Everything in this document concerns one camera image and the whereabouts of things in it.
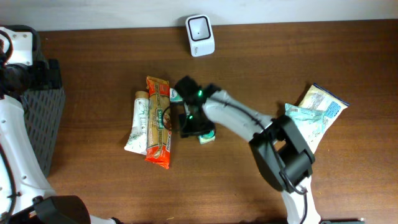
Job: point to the orange spaghetti package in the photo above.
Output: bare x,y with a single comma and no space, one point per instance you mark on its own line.
159,124

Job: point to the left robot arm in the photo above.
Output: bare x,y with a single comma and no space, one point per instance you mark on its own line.
26,195

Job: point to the white barcode scanner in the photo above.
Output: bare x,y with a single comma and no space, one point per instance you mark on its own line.
200,35

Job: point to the white tube with cork cap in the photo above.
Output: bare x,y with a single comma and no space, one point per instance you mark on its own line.
137,141

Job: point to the grey plastic basket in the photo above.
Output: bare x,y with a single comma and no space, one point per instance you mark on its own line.
43,124

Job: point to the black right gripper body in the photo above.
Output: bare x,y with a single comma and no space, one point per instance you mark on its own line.
190,125

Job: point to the teal wet wipes pouch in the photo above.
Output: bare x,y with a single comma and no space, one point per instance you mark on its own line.
309,122

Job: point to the small teal tissue pack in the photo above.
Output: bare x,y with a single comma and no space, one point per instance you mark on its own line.
203,139

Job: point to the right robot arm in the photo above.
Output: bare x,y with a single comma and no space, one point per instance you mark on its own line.
283,157

